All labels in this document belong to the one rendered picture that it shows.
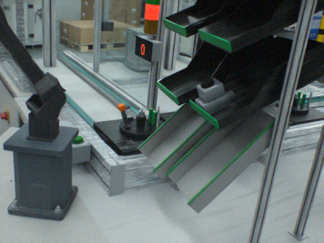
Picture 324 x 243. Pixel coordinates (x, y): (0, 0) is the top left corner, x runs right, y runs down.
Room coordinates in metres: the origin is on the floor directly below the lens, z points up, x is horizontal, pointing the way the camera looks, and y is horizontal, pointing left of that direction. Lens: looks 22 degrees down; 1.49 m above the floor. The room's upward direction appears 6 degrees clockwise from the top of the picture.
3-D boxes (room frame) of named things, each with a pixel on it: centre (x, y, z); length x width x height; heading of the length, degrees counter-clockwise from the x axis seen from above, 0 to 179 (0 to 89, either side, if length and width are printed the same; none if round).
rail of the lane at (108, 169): (1.32, 0.35, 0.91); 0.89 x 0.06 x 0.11; 33
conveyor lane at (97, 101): (1.44, 0.21, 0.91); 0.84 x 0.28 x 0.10; 33
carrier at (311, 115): (1.58, -0.56, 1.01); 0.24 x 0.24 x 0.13; 33
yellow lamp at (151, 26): (1.40, 0.07, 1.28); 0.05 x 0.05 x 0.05
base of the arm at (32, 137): (0.88, 0.29, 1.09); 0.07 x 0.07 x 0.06; 88
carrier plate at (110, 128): (1.17, 0.07, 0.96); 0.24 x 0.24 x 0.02; 33
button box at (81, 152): (1.13, 0.30, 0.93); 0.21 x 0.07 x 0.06; 33
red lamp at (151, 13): (1.40, 0.07, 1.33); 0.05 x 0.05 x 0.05
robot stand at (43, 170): (0.88, 0.30, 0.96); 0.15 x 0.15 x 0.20; 88
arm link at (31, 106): (0.88, 0.30, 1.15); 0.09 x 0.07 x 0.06; 39
